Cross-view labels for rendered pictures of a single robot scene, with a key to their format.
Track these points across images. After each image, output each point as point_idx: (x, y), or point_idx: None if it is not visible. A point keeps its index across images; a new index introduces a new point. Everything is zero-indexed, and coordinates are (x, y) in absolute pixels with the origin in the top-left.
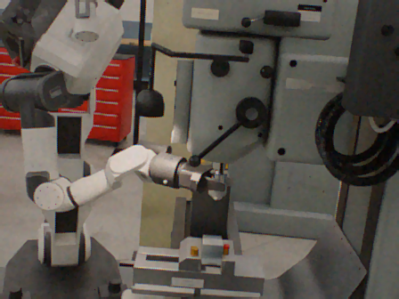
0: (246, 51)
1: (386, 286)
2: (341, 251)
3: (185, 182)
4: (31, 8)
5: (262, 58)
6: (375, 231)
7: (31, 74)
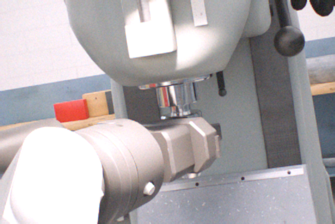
0: None
1: (320, 166)
2: (219, 193)
3: (184, 159)
4: None
5: None
6: (294, 108)
7: None
